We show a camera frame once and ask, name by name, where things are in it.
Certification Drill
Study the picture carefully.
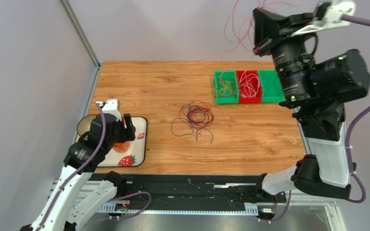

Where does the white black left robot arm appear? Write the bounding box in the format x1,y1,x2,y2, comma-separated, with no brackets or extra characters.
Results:
21,112,136,231

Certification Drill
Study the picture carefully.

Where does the clear glass bowl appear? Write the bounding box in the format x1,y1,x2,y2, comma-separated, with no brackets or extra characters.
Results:
77,115,97,137

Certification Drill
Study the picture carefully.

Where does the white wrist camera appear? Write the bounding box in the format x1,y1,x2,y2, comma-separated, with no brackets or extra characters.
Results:
291,0,356,37
95,99,122,121

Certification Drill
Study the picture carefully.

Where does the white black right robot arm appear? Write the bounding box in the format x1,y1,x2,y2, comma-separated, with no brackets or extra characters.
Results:
253,8,370,200

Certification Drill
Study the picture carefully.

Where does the green storage bin right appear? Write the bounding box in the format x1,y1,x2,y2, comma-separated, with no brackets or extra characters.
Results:
258,70,285,103

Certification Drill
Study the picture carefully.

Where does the orange transparent cup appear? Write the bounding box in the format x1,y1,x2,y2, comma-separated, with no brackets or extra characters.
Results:
113,141,130,153

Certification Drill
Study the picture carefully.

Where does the white strawberry print tray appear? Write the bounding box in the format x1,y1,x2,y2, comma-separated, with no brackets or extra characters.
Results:
64,116,148,170

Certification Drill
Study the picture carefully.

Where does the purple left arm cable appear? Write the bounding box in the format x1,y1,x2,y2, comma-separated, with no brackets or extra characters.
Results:
36,102,152,231

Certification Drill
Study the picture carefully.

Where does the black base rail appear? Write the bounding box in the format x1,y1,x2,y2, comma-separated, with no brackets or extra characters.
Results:
89,173,288,212

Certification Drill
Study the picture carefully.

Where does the yellow cable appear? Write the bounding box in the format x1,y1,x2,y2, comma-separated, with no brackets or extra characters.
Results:
217,78,237,98

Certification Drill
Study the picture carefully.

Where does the red storage bin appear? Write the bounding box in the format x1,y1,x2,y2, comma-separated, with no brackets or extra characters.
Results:
236,70,263,103

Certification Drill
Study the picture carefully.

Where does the green storage bin left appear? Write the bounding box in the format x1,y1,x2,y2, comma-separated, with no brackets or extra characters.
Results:
213,70,239,104

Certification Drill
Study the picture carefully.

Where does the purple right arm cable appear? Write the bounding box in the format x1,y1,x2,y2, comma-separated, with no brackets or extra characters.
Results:
258,13,370,223

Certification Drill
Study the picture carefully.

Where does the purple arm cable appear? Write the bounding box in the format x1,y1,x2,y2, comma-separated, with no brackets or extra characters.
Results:
36,102,152,231
258,13,370,223

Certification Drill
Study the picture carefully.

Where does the white cable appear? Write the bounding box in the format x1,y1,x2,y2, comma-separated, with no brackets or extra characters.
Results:
239,71,262,97
238,72,259,98

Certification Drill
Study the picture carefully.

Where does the green storage bin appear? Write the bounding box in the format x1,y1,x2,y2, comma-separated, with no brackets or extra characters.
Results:
258,70,285,103
213,70,239,104

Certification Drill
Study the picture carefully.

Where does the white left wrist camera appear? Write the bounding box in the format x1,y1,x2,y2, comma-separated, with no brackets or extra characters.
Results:
95,99,122,121

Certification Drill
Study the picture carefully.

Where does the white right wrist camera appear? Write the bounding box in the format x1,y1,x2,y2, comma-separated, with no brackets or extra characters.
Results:
291,0,356,37

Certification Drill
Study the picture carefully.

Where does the aluminium frame post left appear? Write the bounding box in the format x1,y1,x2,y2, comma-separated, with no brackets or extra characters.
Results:
59,0,101,69

